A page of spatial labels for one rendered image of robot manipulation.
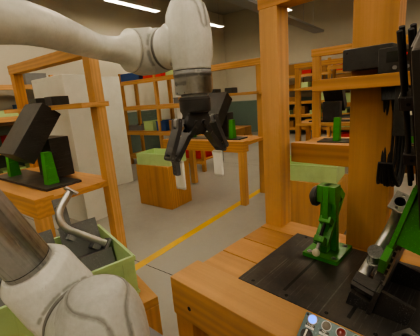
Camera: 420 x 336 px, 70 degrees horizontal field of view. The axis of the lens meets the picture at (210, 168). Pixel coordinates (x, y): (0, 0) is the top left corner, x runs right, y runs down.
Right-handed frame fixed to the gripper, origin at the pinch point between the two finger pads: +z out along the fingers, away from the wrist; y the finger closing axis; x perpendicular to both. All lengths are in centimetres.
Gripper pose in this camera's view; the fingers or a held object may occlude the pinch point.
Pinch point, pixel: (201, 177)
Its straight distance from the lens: 76.5
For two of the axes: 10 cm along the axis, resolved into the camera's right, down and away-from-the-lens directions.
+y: -6.9, 2.2, -6.9
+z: 0.7, 9.7, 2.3
